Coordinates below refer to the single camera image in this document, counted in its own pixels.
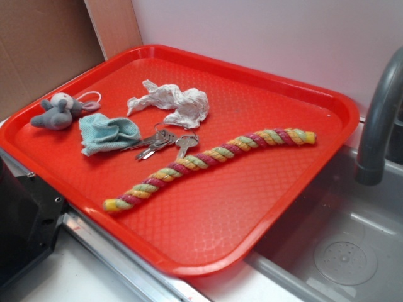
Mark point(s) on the brown cardboard panel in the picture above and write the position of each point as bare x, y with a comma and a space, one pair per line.
44, 44

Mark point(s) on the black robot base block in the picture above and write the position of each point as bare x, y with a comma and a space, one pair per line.
31, 214

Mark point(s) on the red plastic tray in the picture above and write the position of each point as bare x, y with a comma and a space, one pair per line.
209, 219

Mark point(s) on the grey plush mouse toy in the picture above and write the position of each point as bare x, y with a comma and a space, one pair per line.
62, 109

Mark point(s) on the silver key bunch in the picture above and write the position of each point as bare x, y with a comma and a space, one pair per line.
166, 135

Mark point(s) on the light blue knitted cloth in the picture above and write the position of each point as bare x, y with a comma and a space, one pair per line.
102, 134

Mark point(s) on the crumpled white tissue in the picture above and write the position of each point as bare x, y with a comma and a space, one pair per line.
189, 108

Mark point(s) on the light wooden board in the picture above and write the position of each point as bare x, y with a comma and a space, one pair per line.
115, 25

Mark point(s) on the grey plastic sink basin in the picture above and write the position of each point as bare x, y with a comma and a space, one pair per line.
339, 240

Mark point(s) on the grey sink faucet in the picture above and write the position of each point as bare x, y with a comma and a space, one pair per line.
381, 138

